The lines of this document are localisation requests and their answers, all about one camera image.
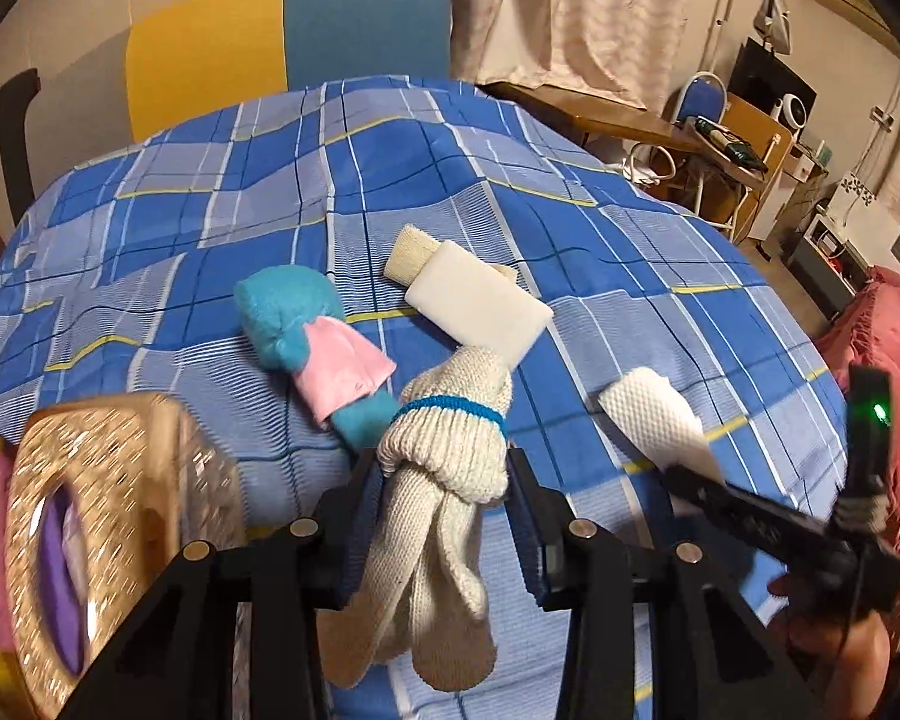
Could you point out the black monitor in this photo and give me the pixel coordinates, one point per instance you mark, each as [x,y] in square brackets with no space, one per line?
[761,75]

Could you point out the white mesh cloth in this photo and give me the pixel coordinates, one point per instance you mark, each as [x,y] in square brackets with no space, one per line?
[645,405]

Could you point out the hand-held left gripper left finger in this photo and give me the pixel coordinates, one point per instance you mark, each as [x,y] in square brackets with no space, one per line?
[356,532]

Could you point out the white cabinet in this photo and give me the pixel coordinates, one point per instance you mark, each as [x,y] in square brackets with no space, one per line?
[855,202]

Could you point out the red blanket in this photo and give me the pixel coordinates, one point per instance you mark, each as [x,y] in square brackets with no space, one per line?
[892,330]

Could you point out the patterned beige curtain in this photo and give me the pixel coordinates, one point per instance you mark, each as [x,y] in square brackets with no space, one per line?
[585,15]

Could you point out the white metal pole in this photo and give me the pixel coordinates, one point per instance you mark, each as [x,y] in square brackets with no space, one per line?
[722,7]

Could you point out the silver ornate tissue box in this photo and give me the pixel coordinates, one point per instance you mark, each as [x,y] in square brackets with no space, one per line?
[142,480]

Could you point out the blue plaid tablecloth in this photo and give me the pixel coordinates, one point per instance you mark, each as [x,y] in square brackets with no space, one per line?
[195,165]

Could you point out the blue folding chair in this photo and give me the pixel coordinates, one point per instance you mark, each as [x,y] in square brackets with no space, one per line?
[701,97]

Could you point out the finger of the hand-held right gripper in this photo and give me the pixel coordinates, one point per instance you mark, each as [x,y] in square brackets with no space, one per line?
[727,502]

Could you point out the beige air conditioner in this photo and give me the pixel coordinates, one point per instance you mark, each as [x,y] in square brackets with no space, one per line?
[851,7]

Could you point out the white knit glove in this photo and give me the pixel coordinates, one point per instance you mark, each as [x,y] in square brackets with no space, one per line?
[435,465]

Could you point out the white desk fan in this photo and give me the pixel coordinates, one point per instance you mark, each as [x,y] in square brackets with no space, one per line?
[795,111]

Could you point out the beige burlap roll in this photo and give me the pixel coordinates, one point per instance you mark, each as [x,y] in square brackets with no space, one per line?
[409,255]

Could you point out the grey yellow blue chair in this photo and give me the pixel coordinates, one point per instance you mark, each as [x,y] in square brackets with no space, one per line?
[345,30]

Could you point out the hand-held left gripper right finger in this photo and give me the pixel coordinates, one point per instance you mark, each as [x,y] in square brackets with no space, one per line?
[529,540]

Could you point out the wooden desk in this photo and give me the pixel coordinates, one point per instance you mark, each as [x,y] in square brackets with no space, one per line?
[607,116]

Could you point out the black rolled mat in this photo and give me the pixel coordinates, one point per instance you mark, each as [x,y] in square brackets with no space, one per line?
[15,135]

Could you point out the person's right hand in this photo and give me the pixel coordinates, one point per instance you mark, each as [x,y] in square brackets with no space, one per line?
[840,652]

